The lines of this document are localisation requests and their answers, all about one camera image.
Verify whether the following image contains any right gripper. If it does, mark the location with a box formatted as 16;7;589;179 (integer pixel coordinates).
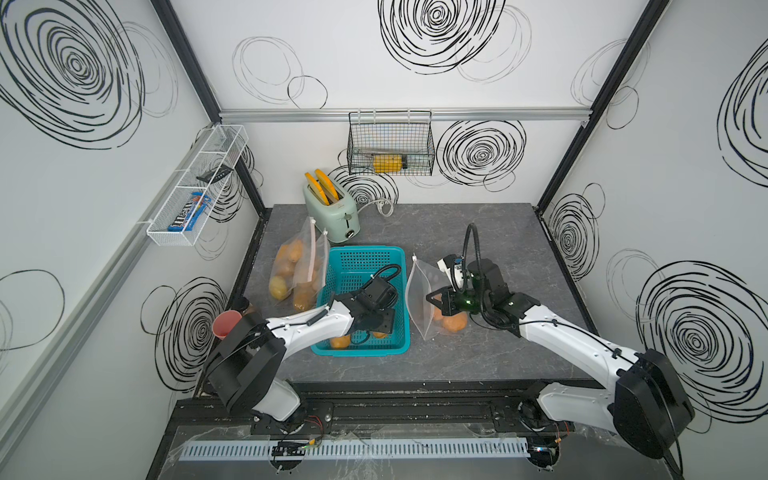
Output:
426;282;491;314

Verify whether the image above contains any reddish potato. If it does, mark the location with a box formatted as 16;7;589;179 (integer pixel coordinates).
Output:
442;312;469;333

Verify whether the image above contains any clear zipper bag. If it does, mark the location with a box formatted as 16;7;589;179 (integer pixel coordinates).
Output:
268;217;316;301

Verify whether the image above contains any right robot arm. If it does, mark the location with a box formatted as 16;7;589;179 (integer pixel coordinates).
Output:
425;255;695;459

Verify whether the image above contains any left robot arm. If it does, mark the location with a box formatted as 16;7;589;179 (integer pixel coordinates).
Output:
203;277;399;422

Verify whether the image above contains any teal plastic basket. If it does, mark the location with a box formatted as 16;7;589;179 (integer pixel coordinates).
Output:
311;245;410;357

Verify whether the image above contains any mint green toaster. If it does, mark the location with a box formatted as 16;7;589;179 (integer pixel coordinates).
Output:
302;179;361;244

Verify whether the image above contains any right toast slice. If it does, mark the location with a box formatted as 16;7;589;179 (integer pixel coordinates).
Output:
315;169;340;204

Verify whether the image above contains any toast slice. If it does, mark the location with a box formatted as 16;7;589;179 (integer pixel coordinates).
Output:
305;172;330;206
315;169;340;204

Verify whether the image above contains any left toast slice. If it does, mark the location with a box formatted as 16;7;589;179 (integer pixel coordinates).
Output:
305;172;330;206

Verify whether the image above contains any yellow bottle in basket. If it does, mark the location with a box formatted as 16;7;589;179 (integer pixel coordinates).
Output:
372;154;408;174

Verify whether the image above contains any pink cup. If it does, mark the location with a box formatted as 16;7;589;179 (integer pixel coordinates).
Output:
212;310;242;340

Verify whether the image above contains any black remote control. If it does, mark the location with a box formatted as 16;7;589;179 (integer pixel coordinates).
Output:
196;164;233;185

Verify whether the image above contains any blue candy packet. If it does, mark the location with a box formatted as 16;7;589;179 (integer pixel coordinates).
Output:
167;192;210;232

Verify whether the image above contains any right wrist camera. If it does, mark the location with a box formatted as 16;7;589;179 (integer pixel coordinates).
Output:
437;254;466;291

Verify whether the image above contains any white toaster cable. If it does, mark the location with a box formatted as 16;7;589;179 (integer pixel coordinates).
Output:
358;198;397;218

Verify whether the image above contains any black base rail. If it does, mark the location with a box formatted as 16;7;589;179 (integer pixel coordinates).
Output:
166;379;597;433

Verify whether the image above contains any white slotted cable duct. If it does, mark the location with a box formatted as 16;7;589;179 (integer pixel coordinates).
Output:
179;437;530;461

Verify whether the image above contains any black wire wall basket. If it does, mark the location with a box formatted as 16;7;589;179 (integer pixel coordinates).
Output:
346;119;436;176

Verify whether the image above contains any aluminium wall rail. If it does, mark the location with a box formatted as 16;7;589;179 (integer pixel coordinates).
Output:
219;107;592;124

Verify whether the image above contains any white wire wall shelf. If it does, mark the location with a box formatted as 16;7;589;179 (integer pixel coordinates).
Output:
146;124;248;247

